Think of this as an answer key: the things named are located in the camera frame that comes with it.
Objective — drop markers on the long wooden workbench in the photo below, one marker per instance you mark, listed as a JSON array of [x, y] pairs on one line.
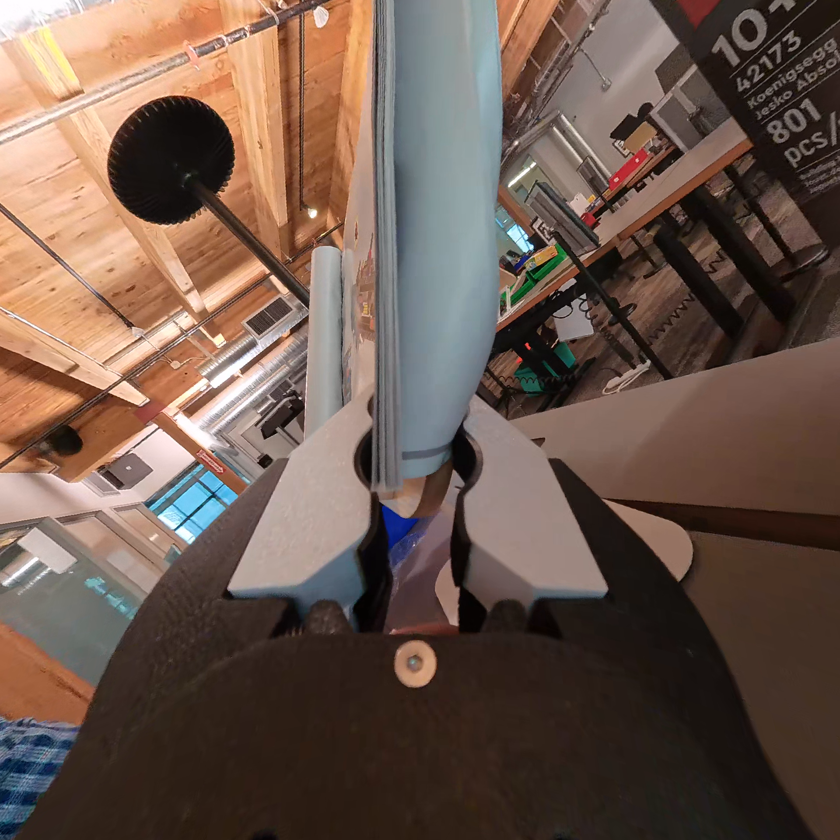
[[656, 203]]

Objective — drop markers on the lego instruction book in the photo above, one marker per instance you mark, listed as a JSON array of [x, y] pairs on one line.
[[446, 197]]

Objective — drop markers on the green plastic bin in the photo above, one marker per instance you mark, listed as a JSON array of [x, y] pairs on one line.
[[531, 279]]

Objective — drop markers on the black lego set box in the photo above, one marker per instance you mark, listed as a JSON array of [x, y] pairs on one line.
[[774, 79]]

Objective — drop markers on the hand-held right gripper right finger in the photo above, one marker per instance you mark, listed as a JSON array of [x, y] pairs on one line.
[[525, 525]]

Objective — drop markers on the person's plaid shirt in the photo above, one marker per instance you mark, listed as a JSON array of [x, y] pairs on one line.
[[33, 774]]

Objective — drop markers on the blue plastic bin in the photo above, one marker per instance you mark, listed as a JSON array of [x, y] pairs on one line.
[[401, 528]]

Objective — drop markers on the small black ceiling lamp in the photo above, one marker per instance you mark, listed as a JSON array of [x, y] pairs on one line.
[[62, 439]]

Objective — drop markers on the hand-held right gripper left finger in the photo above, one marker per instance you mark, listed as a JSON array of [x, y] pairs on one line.
[[302, 525]]

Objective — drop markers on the ceiling sprinkler pipe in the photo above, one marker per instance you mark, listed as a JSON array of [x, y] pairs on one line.
[[98, 92]]

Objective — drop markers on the red box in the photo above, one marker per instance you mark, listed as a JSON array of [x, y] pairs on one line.
[[628, 172]]

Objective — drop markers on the black round pendant lamp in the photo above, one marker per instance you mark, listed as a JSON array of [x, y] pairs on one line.
[[170, 161]]

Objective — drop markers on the silver air ducts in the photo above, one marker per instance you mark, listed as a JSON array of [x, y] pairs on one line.
[[249, 380]]

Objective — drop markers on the red exit sign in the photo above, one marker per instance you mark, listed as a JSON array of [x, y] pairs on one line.
[[211, 461]]

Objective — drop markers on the white power strip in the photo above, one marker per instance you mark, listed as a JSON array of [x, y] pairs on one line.
[[623, 379]]

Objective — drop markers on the teal plastic bin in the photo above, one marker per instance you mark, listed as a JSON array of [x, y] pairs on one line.
[[558, 358]]

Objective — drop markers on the blue lit window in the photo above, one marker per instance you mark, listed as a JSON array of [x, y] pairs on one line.
[[190, 502]]

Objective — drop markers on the white air vent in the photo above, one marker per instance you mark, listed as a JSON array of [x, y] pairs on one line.
[[272, 316]]

